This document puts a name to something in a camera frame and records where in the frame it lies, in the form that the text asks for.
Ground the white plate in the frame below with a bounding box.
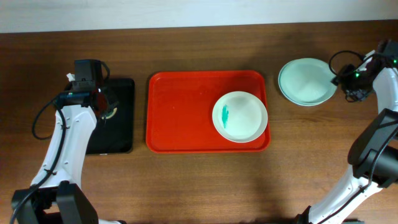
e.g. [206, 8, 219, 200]
[211, 91, 269, 143]

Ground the black plastic tray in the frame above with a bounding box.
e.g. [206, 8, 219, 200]
[63, 77, 136, 155]

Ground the red serving tray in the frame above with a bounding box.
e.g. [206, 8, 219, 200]
[146, 70, 271, 154]

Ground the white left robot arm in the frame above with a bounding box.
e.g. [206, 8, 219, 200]
[10, 59, 119, 223]

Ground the green yellow sponge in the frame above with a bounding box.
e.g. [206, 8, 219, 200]
[101, 108, 118, 120]

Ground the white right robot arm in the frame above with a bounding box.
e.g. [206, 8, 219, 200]
[293, 39, 397, 224]

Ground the light blue plate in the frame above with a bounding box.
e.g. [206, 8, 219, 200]
[277, 62, 327, 107]

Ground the light green plate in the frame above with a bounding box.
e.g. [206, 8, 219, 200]
[278, 57, 338, 104]

